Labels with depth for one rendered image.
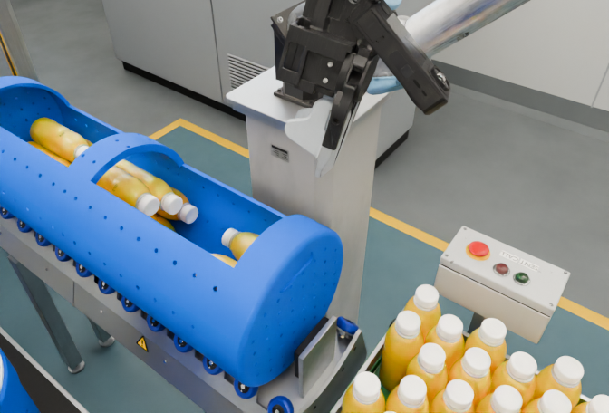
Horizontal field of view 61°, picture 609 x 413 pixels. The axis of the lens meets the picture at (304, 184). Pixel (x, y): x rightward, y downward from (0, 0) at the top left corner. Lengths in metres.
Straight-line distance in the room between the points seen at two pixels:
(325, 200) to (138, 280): 0.58
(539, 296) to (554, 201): 2.05
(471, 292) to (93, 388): 1.55
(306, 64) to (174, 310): 0.48
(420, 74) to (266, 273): 0.39
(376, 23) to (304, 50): 0.07
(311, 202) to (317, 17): 0.85
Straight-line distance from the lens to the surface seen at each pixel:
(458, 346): 0.91
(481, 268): 0.96
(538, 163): 3.24
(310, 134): 0.52
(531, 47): 3.57
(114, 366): 2.20
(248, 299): 0.75
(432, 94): 0.49
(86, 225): 0.96
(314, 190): 1.27
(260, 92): 1.30
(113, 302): 1.15
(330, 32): 0.50
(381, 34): 0.48
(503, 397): 0.85
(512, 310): 0.98
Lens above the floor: 1.79
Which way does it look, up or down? 40 degrees down
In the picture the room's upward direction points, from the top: straight up
